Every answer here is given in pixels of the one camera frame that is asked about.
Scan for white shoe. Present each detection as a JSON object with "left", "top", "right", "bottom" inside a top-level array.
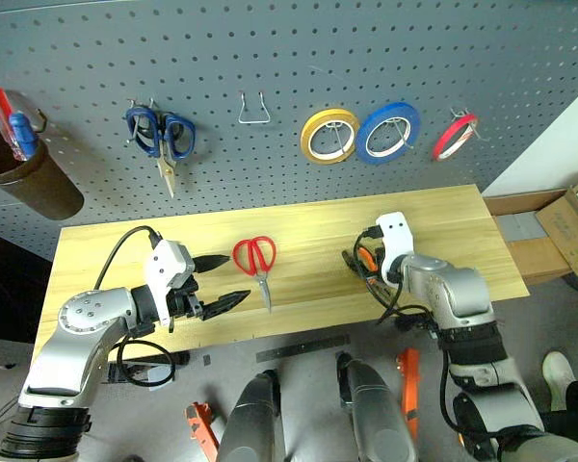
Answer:
[{"left": 540, "top": 350, "right": 578, "bottom": 413}]

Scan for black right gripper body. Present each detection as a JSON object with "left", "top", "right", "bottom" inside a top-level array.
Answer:
[{"left": 368, "top": 239, "right": 392, "bottom": 286}]

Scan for large open cardboard box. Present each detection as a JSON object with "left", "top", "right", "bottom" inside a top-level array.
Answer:
[{"left": 481, "top": 186, "right": 578, "bottom": 290}]

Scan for red and blue pens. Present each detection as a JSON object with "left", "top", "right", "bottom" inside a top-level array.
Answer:
[{"left": 0, "top": 87, "right": 28, "bottom": 163}]

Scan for orange black clamp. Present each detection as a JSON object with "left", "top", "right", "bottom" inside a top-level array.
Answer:
[
  {"left": 396, "top": 347, "right": 422, "bottom": 442},
  {"left": 184, "top": 400, "right": 222, "bottom": 459}
]

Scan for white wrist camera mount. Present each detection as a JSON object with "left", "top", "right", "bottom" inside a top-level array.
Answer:
[
  {"left": 143, "top": 239, "right": 195, "bottom": 333},
  {"left": 374, "top": 211, "right": 414, "bottom": 292}
]

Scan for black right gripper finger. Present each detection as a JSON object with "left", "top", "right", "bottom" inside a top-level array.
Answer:
[
  {"left": 342, "top": 249, "right": 373, "bottom": 283},
  {"left": 364, "top": 274, "right": 392, "bottom": 309}
]

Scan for blue handled scissors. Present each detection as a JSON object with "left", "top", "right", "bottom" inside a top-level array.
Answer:
[{"left": 124, "top": 106, "right": 197, "bottom": 199}]

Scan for bent metal wire hook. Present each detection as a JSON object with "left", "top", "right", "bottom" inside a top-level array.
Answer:
[{"left": 237, "top": 90, "right": 273, "bottom": 125}]

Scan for red tape roll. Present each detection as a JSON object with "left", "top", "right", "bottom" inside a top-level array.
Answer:
[{"left": 431, "top": 113, "right": 480, "bottom": 163}]

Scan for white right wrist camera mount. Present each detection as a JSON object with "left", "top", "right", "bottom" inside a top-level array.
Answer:
[{"left": 374, "top": 211, "right": 414, "bottom": 292}]

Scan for orange handled pliers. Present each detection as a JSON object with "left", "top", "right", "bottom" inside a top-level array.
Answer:
[{"left": 355, "top": 245, "right": 381, "bottom": 272}]

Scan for yellow tape roll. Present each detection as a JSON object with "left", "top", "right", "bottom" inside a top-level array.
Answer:
[{"left": 299, "top": 108, "right": 362, "bottom": 166}]

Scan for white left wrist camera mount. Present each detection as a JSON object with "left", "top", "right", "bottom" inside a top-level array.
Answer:
[{"left": 143, "top": 239, "right": 195, "bottom": 333}]

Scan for red handled scissors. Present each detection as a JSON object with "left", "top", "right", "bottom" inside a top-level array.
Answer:
[{"left": 231, "top": 235, "right": 277, "bottom": 315}]

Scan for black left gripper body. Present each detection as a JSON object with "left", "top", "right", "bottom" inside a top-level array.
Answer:
[{"left": 166, "top": 262, "right": 208, "bottom": 333}]

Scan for silver rounded robot leg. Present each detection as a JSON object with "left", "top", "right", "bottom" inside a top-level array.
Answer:
[
  {"left": 218, "top": 369, "right": 286, "bottom": 462},
  {"left": 335, "top": 352, "right": 419, "bottom": 462}
]

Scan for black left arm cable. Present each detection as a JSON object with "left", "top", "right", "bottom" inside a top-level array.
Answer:
[{"left": 95, "top": 225, "right": 176, "bottom": 388}]

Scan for grey perforated pegboard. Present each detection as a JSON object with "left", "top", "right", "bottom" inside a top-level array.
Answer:
[{"left": 0, "top": 0, "right": 578, "bottom": 265}]

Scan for brown cylindrical tool cup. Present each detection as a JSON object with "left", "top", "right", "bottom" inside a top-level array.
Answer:
[{"left": 0, "top": 90, "right": 86, "bottom": 221}]

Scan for blue tape roll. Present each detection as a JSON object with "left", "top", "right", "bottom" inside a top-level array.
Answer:
[{"left": 355, "top": 100, "right": 422, "bottom": 167}]

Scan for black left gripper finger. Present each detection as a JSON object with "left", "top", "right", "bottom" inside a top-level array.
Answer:
[
  {"left": 194, "top": 254, "right": 233, "bottom": 275},
  {"left": 201, "top": 289, "right": 252, "bottom": 323}
]

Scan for black flat ruler strip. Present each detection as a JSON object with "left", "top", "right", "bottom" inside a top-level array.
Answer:
[{"left": 254, "top": 334, "right": 353, "bottom": 364}]

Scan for small printed cardboard box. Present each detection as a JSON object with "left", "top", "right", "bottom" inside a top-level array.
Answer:
[{"left": 534, "top": 170, "right": 578, "bottom": 278}]

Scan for blue handled screwdriver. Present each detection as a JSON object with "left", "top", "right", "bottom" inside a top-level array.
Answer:
[{"left": 7, "top": 111, "right": 40, "bottom": 161}]

